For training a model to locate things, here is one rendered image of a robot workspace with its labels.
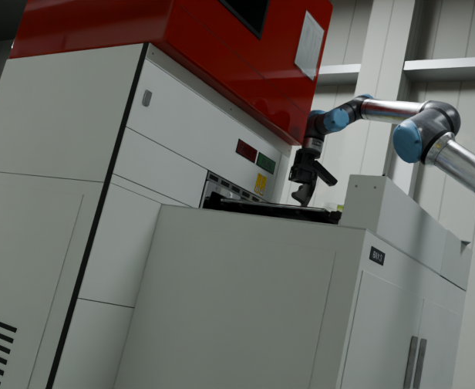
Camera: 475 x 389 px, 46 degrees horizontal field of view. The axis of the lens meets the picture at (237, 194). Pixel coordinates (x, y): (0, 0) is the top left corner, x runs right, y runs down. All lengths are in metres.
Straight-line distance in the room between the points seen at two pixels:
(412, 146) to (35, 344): 1.13
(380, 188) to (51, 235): 0.87
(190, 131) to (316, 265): 0.62
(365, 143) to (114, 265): 2.53
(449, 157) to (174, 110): 0.77
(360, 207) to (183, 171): 0.58
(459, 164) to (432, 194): 2.16
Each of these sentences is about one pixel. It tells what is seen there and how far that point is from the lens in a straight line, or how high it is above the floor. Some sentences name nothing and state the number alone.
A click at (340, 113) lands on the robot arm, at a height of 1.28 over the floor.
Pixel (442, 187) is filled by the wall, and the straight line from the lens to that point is 3.75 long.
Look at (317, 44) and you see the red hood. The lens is 2.24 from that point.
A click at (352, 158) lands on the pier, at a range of 3.76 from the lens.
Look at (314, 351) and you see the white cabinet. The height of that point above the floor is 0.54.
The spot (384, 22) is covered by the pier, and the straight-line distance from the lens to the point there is 4.14.
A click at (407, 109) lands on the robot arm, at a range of 1.84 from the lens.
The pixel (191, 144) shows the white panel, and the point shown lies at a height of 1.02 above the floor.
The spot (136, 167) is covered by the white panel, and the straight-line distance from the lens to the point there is 1.53.
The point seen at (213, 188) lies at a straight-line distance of 1.77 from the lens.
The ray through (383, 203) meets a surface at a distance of 1.34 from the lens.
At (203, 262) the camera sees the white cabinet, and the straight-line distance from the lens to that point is 1.46.
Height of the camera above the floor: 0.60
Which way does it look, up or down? 10 degrees up
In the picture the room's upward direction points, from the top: 13 degrees clockwise
